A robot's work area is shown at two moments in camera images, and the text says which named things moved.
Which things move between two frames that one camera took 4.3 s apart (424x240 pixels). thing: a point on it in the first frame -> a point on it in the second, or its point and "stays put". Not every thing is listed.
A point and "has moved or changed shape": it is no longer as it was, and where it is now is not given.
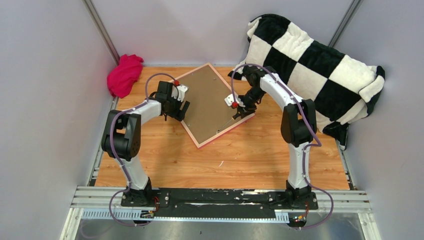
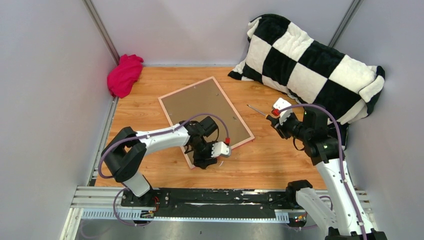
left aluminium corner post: x=105 y=37 stays put
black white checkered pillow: x=343 y=90 stays put
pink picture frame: x=209 y=118 has moved or changed shape
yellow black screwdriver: x=238 y=115 -> x=274 y=120
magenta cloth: x=120 y=80 stays put
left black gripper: x=178 y=114 -> x=203 y=162
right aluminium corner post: x=353 y=8 stays put
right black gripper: x=248 y=110 -> x=281 y=128
